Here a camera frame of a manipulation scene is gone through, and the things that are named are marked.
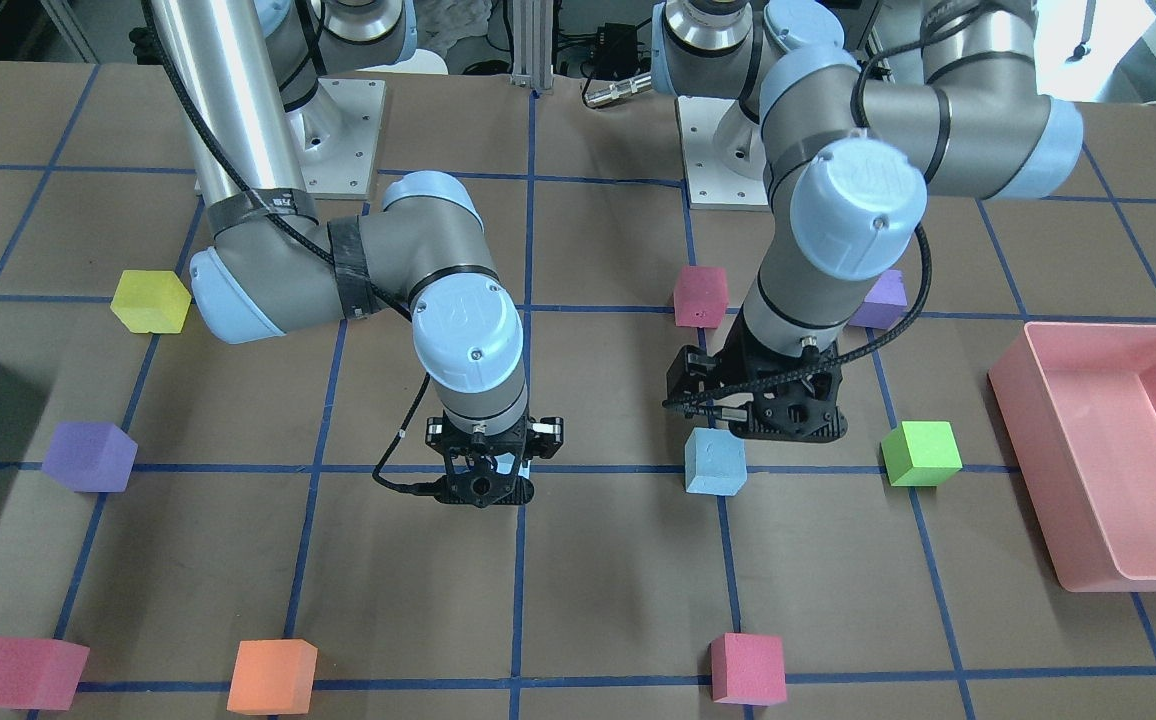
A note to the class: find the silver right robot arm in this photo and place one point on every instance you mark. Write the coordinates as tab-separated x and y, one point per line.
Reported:
274	267

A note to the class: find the pink foam block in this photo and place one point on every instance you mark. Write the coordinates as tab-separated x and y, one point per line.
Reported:
748	669
40	673
700	297

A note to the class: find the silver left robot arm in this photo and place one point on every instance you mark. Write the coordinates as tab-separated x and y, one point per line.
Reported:
850	164

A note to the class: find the pink foam block far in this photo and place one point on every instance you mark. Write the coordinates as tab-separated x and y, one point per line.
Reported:
700	297

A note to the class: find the small purple foam block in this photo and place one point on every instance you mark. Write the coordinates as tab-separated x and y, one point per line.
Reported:
884	305

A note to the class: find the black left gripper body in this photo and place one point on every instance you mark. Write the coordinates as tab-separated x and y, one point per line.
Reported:
684	374

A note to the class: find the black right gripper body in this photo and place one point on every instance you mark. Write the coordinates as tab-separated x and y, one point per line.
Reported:
438	433

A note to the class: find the pink foam block near centre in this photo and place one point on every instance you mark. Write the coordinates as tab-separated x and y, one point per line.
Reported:
748	669

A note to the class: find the yellow foam block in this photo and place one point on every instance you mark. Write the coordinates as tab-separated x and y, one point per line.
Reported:
151	302

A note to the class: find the pink plastic bin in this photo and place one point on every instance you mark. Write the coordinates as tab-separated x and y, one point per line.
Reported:
1079	404

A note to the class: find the green foam block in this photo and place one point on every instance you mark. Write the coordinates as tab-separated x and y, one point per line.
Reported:
920	454

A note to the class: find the orange foam block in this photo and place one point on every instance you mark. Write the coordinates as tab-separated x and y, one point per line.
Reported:
273	677

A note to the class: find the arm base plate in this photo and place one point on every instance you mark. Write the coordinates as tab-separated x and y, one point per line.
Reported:
336	135
723	156

